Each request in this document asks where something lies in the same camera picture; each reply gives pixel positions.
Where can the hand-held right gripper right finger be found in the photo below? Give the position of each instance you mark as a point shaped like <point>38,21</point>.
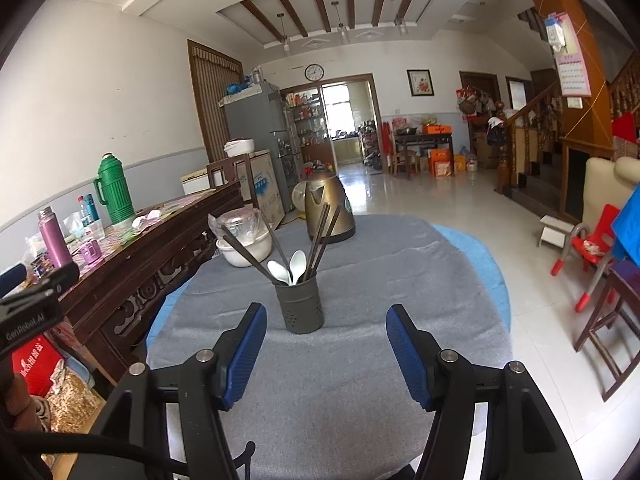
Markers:
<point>410,355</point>

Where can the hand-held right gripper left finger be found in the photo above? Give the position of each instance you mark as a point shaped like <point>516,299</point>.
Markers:
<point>245,355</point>

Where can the dark wooden chair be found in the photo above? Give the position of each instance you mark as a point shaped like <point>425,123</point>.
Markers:
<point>627,280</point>

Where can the brown wooden chair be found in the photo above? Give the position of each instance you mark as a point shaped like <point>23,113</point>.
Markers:
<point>222,170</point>

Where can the bag of grain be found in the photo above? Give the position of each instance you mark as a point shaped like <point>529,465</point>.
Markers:
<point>75,400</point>

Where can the brown striped door curtain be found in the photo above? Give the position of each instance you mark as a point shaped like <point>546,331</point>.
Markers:
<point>215,100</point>

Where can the bronze electric kettle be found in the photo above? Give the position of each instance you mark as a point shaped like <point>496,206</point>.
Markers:
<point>345,230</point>

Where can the dark metal utensil holder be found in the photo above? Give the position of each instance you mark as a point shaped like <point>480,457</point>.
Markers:
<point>300,310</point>

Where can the round wall clock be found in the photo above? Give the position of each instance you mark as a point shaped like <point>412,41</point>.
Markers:
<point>314,72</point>

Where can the purple vacuum bottle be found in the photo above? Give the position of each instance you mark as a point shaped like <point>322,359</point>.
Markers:
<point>55,240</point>

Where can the white plastic spoon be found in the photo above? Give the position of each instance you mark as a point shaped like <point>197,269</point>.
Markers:
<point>277,270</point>
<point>298,262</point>

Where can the wooden stair railing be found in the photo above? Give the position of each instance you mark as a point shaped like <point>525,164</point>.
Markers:
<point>502,165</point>

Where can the blue cloth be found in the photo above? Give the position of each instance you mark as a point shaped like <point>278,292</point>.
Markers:
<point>630,230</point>

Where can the red carton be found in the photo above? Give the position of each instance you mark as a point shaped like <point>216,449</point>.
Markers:
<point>37,365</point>

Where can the grey refrigerator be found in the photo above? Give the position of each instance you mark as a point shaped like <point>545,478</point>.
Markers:
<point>255,120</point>

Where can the beige sofa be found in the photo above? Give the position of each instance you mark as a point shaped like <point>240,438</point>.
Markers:
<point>605,185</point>

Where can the clear plastic bag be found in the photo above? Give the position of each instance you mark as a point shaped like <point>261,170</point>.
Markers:
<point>240,225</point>

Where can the clear water jug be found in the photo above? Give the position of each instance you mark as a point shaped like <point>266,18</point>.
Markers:
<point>470,162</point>

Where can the wall calendar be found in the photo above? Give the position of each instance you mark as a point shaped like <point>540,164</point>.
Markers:
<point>572,75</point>

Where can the framed picture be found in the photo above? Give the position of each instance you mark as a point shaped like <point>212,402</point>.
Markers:
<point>420,83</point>

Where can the red child chair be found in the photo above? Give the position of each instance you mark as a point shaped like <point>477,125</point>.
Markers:
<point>595,250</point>

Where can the green thermos flask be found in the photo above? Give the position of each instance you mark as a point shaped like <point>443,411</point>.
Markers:
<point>116,190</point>

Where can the flat orange box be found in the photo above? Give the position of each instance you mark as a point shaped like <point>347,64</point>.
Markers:
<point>437,129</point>

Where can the purple cup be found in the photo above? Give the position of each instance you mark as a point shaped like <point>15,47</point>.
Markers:
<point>91,251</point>

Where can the white rice cooker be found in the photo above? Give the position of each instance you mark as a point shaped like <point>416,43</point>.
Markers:
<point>240,148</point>

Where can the white step stool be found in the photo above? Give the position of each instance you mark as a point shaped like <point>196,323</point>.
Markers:
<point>555,222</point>

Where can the glass pendant lamp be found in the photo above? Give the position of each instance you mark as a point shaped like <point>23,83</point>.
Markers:
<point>286,46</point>
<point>342,35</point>
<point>401,27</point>

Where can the carved wooden sideboard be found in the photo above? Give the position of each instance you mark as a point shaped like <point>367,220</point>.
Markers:
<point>125,280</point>

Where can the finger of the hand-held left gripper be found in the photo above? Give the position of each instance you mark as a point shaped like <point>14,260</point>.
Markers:
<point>60,280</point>

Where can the clear glass tumbler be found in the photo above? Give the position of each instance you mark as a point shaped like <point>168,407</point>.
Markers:
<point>97,231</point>

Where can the white chest freezer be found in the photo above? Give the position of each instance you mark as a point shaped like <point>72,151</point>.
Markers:
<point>260,185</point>

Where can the wooden side table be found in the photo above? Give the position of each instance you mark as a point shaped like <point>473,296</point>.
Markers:
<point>425,137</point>

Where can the white electric fan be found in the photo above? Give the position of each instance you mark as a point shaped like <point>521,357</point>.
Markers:
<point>298,197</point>

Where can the clear plastic bottle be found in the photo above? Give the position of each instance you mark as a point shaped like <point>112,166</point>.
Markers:
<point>85,210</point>

